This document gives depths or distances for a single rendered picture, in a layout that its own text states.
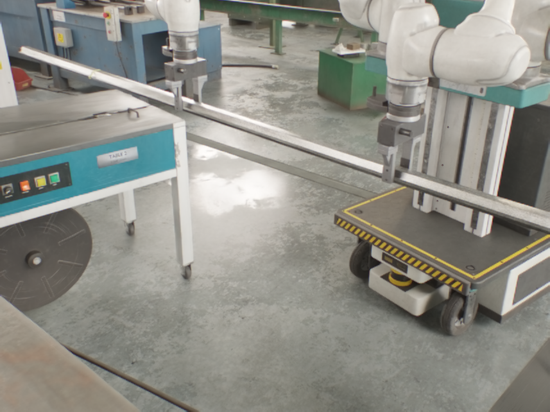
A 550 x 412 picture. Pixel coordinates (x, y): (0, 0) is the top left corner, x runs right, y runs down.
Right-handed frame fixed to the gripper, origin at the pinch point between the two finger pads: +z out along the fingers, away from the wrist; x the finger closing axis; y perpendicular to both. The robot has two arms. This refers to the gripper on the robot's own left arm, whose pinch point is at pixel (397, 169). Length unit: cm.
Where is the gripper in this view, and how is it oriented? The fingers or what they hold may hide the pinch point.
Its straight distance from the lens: 142.4
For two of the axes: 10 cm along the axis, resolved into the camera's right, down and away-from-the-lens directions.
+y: 7.3, 3.0, -6.1
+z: -0.1, 9.1, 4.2
